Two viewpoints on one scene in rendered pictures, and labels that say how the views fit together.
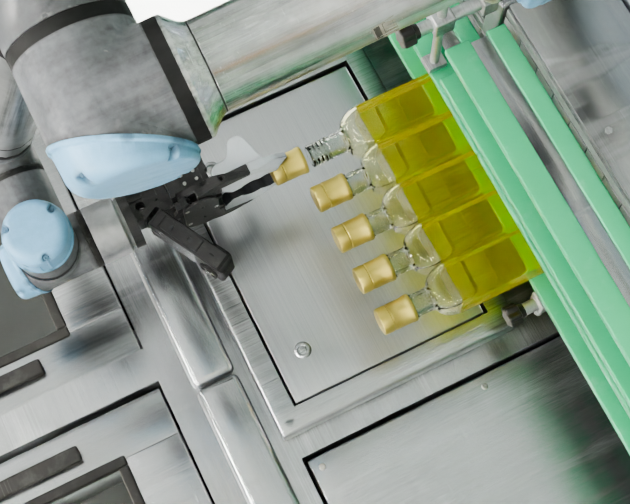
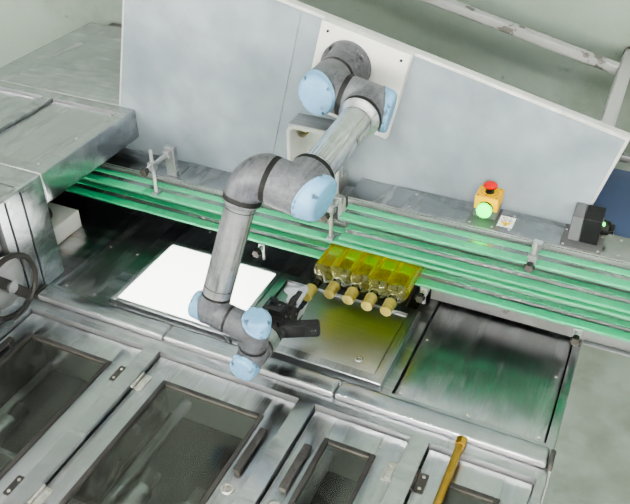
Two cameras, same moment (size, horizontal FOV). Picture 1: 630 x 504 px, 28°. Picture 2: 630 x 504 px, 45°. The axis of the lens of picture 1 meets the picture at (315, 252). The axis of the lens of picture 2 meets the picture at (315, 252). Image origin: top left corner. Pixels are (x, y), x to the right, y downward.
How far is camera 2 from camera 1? 1.33 m
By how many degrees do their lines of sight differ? 41
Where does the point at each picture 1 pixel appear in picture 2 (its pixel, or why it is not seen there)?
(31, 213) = (252, 311)
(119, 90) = (307, 167)
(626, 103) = (406, 199)
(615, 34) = (385, 188)
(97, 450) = (313, 442)
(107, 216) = not seen: hidden behind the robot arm
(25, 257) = (261, 325)
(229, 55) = (327, 153)
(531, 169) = (396, 227)
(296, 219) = not seen: hidden behind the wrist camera
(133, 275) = (271, 380)
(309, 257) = (332, 334)
